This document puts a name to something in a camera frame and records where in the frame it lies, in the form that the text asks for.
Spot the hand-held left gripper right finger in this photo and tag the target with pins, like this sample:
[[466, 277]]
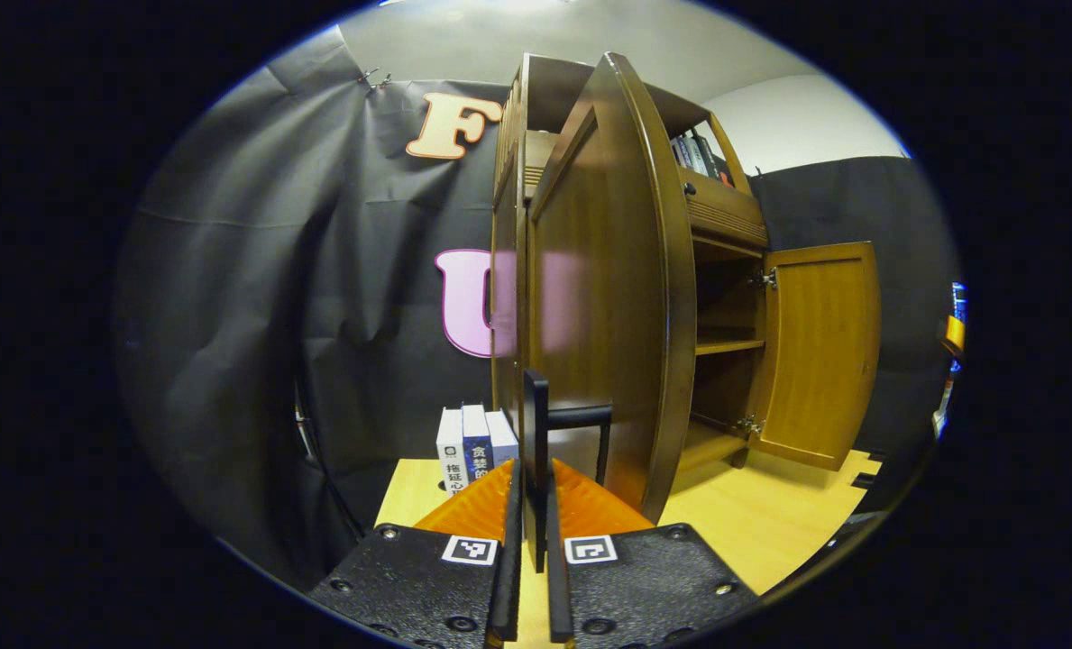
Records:
[[556, 595]]

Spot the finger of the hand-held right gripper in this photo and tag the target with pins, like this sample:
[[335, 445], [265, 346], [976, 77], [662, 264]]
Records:
[[954, 335]]

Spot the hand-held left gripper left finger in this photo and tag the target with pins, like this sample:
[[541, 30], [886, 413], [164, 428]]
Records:
[[508, 586]]

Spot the wooden cabinet door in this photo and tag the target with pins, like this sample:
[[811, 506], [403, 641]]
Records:
[[608, 270], [815, 351]]

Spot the wooden double-door shoe cabinet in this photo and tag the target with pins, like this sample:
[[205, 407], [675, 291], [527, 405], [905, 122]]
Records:
[[507, 225]]

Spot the dark blue standing book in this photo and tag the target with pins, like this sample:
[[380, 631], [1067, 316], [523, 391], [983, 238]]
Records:
[[477, 451]]

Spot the pale blue standing book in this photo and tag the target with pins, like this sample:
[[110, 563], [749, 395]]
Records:
[[502, 437]]

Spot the wooden drawer with black knob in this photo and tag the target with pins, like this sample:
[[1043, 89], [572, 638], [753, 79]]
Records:
[[725, 212]]

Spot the dark grey shelf book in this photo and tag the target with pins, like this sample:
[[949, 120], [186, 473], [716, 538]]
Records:
[[714, 160]]

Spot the light grey shelf book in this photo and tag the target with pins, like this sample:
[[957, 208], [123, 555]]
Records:
[[695, 155]]

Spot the blue-grey shelf book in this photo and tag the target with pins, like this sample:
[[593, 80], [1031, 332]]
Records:
[[679, 151]]

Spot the black backdrop cloth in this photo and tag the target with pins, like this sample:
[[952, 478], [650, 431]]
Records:
[[319, 270]]

